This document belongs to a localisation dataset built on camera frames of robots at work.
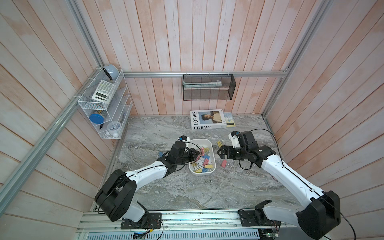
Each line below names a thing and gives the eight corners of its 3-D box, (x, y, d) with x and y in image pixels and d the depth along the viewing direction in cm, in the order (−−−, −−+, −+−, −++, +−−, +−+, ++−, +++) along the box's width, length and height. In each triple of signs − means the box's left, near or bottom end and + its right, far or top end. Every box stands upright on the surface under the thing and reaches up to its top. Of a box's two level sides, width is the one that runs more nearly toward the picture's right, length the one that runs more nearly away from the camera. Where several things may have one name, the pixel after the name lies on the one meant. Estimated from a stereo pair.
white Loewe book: (190, 129, 114) (190, 125, 110) (190, 113, 125) (190, 109, 122) (225, 129, 114) (226, 125, 110) (222, 113, 125) (223, 109, 122)
